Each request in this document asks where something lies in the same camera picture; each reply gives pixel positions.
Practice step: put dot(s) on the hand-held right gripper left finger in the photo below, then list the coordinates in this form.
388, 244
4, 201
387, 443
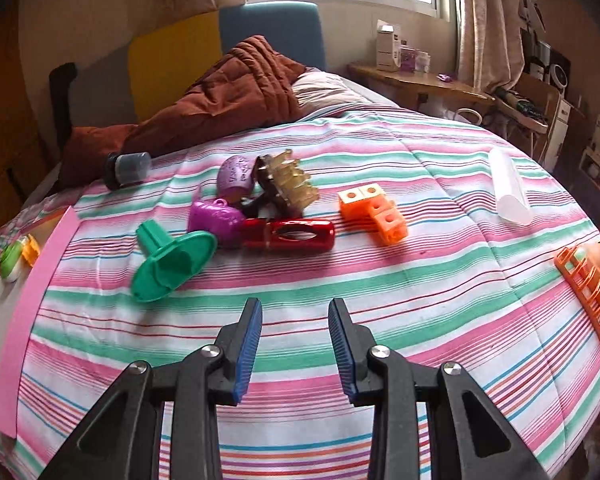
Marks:
247, 355

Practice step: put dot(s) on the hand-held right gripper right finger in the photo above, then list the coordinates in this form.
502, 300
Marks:
342, 355

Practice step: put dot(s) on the brown hair brush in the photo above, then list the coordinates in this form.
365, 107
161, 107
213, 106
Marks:
290, 180

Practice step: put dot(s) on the pink cardboard box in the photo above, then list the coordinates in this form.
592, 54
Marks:
35, 310

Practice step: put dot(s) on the striped bed blanket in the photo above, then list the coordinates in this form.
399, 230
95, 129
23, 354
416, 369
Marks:
380, 310

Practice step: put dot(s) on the green plastic funnel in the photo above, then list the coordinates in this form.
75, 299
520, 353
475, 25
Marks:
172, 265

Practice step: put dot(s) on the purple toy handbag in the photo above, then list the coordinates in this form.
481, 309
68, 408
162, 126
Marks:
212, 220

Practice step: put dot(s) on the orange connected plastic blocks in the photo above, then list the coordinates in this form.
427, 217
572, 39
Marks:
380, 215

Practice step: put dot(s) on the purple oval soap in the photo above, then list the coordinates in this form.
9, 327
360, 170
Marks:
236, 176

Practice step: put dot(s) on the black grey jar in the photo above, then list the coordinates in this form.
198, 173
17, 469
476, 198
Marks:
127, 169

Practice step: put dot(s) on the translucent white plastic tube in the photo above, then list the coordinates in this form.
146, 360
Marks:
507, 185

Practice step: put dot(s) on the small orange plastic piece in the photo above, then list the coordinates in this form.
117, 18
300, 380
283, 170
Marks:
31, 254

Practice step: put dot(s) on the green white round toy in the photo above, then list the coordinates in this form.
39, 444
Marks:
12, 260

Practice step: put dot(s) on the orange plastic rack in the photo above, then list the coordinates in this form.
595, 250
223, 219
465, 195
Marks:
587, 290

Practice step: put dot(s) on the brown quilt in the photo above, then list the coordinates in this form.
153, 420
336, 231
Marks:
230, 95

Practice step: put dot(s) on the pink pillow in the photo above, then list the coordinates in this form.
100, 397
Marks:
325, 90

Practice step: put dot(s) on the wooden bedside desk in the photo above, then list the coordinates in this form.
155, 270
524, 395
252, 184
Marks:
405, 80

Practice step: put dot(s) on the small purple wrapper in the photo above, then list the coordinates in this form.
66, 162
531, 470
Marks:
445, 78

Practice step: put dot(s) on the grey headboard panel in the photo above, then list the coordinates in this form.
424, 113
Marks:
105, 95

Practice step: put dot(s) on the small purple box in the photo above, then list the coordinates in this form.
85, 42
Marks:
408, 59

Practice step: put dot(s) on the small white container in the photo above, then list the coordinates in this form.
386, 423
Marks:
423, 62

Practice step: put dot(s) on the yellow headboard panel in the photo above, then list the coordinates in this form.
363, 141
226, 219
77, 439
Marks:
170, 60

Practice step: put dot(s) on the tall white box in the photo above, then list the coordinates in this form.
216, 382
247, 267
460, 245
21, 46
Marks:
387, 47

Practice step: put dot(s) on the black chair back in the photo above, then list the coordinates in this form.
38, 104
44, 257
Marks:
61, 105

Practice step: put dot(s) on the blue headboard panel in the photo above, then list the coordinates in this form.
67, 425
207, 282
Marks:
290, 30

